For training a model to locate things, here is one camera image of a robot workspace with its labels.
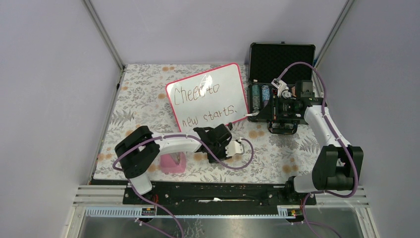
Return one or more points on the white slotted cable duct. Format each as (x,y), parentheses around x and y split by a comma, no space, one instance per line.
(151,212)

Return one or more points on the floral tablecloth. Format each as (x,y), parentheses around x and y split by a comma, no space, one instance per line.
(142,100)

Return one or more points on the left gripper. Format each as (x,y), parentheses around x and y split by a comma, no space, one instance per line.
(223,156)

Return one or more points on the pink framed whiteboard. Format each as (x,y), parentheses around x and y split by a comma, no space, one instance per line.
(208,99)

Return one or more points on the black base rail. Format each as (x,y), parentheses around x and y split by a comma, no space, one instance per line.
(218,198)

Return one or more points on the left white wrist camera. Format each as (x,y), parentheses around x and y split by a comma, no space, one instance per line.
(234,147)

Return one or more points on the black poker chip case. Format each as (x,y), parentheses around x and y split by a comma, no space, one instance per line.
(291,63)

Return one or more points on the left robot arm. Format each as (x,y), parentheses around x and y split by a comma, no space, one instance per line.
(137,151)

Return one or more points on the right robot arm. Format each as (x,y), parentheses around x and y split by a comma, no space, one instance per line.
(338,164)

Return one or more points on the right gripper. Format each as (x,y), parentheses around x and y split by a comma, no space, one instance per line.
(267,112)

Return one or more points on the pink eraser holder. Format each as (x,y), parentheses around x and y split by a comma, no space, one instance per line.
(174,163)

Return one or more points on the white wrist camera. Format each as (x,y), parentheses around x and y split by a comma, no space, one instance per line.
(234,147)
(280,86)

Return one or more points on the red whiteboard marker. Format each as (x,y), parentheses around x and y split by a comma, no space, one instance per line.
(251,115)

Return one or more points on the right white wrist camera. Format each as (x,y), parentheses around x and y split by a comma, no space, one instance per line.
(280,86)

